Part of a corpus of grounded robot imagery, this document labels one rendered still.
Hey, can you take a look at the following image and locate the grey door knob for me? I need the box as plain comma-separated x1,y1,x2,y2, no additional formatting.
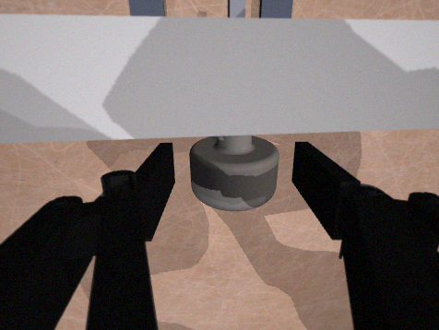
189,0,279,211

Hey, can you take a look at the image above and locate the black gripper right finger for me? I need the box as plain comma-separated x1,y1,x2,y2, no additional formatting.
291,142,439,330

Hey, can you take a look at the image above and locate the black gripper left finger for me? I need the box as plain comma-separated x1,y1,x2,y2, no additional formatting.
0,143,175,330

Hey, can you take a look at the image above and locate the light grey flat slab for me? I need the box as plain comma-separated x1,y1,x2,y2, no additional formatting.
0,14,439,144

